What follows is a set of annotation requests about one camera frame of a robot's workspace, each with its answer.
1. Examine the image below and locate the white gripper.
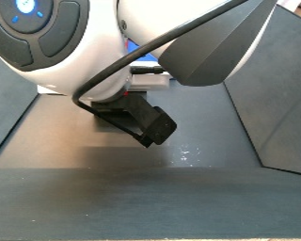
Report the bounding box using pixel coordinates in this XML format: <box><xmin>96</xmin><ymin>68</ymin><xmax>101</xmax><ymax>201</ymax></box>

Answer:
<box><xmin>125</xmin><ymin>61</ymin><xmax>171</xmax><ymax>91</ymax></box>

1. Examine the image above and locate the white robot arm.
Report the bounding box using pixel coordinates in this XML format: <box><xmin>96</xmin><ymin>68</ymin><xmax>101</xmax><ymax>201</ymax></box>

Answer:
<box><xmin>0</xmin><ymin>0</ymin><xmax>278</xmax><ymax>95</ymax></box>

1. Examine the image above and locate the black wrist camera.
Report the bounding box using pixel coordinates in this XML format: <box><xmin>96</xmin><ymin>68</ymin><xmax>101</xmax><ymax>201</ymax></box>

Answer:
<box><xmin>92</xmin><ymin>93</ymin><xmax>177</xmax><ymax>148</ymax></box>

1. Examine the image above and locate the black cable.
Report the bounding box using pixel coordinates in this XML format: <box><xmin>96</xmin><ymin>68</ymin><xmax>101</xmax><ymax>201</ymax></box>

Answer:
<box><xmin>72</xmin><ymin>0</ymin><xmax>248</xmax><ymax>143</ymax></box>

